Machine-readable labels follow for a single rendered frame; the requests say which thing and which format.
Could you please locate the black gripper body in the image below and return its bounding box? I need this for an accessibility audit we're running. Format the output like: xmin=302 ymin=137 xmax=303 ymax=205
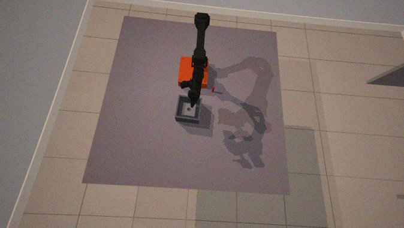
xmin=188 ymin=78 xmax=202 ymax=98

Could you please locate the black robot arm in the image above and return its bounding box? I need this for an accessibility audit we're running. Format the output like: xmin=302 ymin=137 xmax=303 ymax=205
xmin=180 ymin=13 xmax=210 ymax=89

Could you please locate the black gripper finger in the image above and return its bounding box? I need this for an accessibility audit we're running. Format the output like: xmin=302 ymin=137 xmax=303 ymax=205
xmin=188 ymin=96 xmax=199 ymax=107

